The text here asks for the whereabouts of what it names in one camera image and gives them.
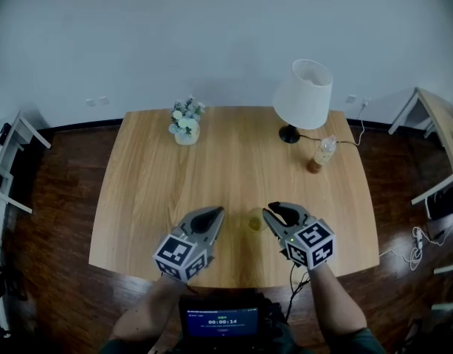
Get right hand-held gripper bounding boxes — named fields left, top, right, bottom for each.
left=262, top=201, right=336, bottom=271

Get chest-worn black tablet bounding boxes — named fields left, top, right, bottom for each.
left=178, top=295, right=268, bottom=346

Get white pot with flowers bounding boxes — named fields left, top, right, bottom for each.
left=168, top=96, right=206, bottom=146

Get white shade table lamp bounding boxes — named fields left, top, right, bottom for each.
left=272, top=58, right=333, bottom=145

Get clear plastic bottle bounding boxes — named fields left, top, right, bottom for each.
left=310, top=134, right=338, bottom=169

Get wooden table white legs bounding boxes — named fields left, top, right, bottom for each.
left=88, top=105, right=381, bottom=289
left=387, top=86, right=453, bottom=206

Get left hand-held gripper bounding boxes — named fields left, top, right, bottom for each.
left=152, top=206, right=226, bottom=283

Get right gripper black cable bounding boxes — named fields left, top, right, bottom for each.
left=285, top=262, right=311, bottom=320

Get person's left forearm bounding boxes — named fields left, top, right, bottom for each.
left=110, top=274, right=190, bottom=342

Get long white cable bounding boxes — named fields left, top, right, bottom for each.
left=379, top=226, right=452, bottom=271

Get black lamp cord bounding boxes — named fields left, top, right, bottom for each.
left=298, top=133, right=360, bottom=148

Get person's right forearm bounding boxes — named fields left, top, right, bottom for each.
left=309, top=262, right=367, bottom=341

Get person's grey shirt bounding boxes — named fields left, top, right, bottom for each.
left=108, top=328, right=386, bottom=354

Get black office chair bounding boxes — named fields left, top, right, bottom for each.
left=0, top=247, right=28, bottom=302

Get small black box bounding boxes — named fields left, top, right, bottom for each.
left=0, top=122, right=13, bottom=147

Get white desk with drawer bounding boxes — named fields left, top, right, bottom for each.
left=0, top=111, right=52, bottom=213

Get textured clear glass cup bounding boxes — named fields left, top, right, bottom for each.
left=247, top=206, right=268, bottom=232

